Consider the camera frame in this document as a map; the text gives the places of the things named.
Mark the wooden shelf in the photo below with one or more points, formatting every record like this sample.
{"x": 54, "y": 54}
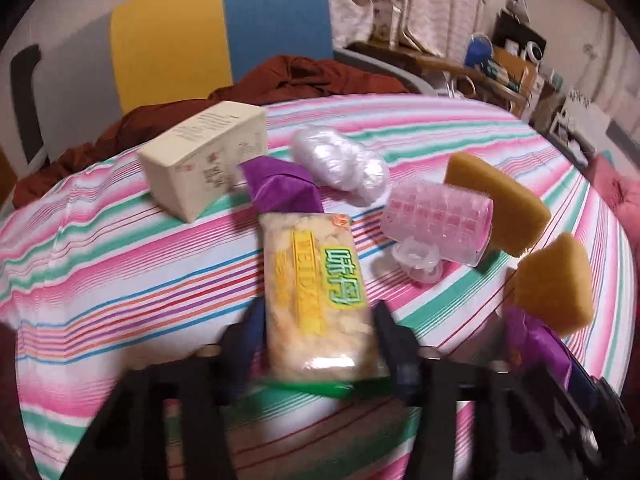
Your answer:
{"x": 440, "y": 67}

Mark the yellow snack packet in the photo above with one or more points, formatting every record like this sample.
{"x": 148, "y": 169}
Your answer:
{"x": 315, "y": 300}

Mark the striped tablecloth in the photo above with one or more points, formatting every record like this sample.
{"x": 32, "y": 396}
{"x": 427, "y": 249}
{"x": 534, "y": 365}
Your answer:
{"x": 125, "y": 270}

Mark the white printed box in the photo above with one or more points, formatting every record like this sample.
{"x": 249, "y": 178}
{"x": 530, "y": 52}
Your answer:
{"x": 580, "y": 120}

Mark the blue round object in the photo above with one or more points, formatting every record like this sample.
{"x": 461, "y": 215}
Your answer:
{"x": 478, "y": 50}

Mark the brown cardboard box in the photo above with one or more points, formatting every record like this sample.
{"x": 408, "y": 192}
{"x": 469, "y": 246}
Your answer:
{"x": 515, "y": 67}

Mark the dark red cloth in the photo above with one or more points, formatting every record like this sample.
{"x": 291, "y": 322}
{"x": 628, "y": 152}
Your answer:
{"x": 300, "y": 80}

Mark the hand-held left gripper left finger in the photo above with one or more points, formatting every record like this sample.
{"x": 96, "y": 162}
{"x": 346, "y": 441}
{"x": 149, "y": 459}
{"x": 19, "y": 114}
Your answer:
{"x": 245, "y": 347}

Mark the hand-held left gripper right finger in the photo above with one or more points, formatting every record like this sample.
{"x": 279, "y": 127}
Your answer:
{"x": 395, "y": 352}

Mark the pink cushion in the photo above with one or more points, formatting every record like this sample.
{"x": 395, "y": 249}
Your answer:
{"x": 617, "y": 190}

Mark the grey yellow blue chair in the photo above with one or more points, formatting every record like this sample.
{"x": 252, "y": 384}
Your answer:
{"x": 225, "y": 35}

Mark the cream cardboard box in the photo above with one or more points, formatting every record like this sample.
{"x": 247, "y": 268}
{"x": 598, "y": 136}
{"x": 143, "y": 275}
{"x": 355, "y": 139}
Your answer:
{"x": 200, "y": 160}

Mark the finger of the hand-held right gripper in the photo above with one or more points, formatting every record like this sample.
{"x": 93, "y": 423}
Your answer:
{"x": 582, "y": 387}
{"x": 515, "y": 340}

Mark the pink plastic cup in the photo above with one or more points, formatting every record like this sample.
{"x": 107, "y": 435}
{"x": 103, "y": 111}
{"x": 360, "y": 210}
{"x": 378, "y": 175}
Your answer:
{"x": 440, "y": 220}

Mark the clear plastic bag wad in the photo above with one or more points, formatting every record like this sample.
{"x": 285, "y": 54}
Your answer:
{"x": 340, "y": 160}

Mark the purple packet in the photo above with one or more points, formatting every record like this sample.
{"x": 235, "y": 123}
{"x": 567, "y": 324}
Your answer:
{"x": 545, "y": 345}
{"x": 280, "y": 185}

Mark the clear round plastic lid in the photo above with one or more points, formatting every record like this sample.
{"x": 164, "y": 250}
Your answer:
{"x": 417, "y": 265}

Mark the tan sponge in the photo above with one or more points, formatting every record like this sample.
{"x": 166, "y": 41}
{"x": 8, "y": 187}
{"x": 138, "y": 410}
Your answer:
{"x": 552, "y": 285}
{"x": 495, "y": 205}

